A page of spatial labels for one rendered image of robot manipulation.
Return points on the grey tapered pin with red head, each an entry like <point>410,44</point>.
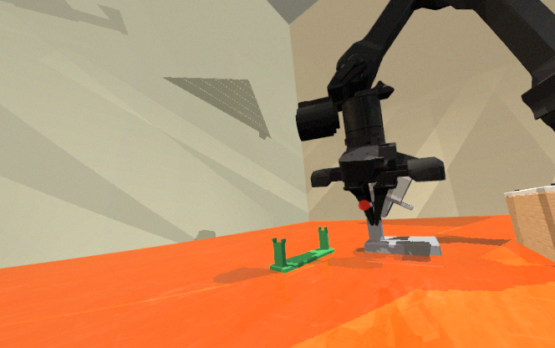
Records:
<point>364,205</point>

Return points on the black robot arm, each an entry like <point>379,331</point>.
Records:
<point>526,27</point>

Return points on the green cradle stand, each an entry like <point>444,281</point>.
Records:
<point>283,265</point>

